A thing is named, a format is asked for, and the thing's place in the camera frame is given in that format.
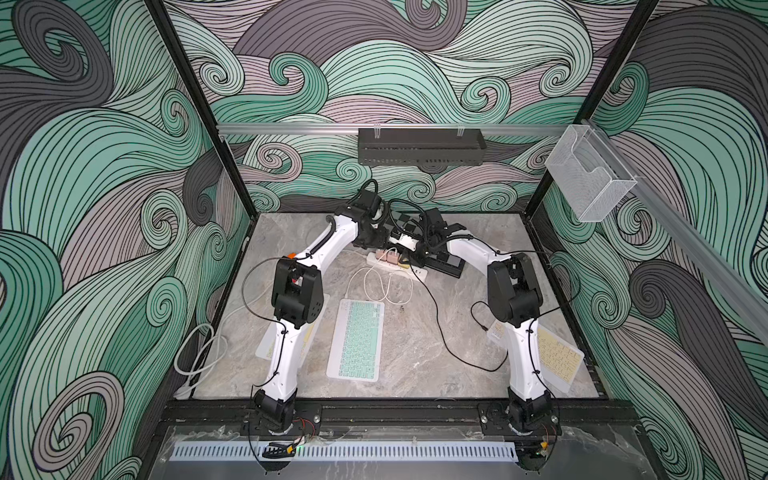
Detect white slotted cable duct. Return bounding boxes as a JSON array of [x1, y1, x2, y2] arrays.
[[170, 441, 518, 463]]

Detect aluminium rail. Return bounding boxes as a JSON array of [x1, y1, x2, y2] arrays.
[[581, 120, 767, 345], [217, 122, 568, 136]]

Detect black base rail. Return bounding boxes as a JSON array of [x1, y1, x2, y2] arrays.
[[159, 398, 639, 435]]

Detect black wall tray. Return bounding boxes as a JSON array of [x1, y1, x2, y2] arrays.
[[357, 129, 488, 172]]

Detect clear plastic wall box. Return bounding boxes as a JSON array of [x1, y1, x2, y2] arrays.
[[545, 124, 637, 223]]

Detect yellow keyboard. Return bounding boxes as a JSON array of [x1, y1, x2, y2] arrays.
[[255, 294, 330, 366], [486, 320, 584, 399]]

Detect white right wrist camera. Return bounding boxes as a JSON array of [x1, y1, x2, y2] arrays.
[[397, 234, 419, 252]]

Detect white power strip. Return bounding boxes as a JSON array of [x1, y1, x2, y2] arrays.
[[366, 252, 428, 281]]

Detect aluminium rail back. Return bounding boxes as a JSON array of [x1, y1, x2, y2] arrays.
[[217, 122, 568, 136]]

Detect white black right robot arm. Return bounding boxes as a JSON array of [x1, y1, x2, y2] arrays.
[[412, 209, 554, 433]]

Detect thick white power cord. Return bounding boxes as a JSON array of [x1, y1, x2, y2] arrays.
[[172, 281, 277, 400]]

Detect black usb cable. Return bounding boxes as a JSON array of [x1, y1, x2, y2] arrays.
[[407, 269, 515, 374]]

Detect aluminium rail right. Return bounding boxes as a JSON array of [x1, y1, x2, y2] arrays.
[[581, 120, 767, 345]]

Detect black white chessboard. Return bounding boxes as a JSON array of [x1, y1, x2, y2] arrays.
[[385, 208, 465, 278]]

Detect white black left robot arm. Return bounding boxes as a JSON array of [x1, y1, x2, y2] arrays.
[[253, 179, 388, 432]]

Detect green white keyboard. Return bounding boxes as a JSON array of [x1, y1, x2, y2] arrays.
[[326, 299, 385, 382]]

